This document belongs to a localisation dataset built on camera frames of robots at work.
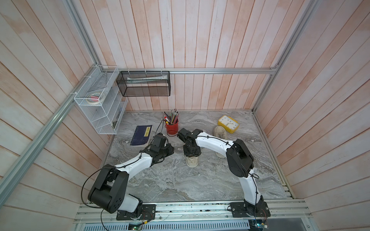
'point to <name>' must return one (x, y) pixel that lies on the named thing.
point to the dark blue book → (142, 135)
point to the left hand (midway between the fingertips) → (173, 150)
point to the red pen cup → (172, 129)
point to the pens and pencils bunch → (173, 118)
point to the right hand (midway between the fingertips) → (189, 154)
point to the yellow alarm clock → (229, 123)
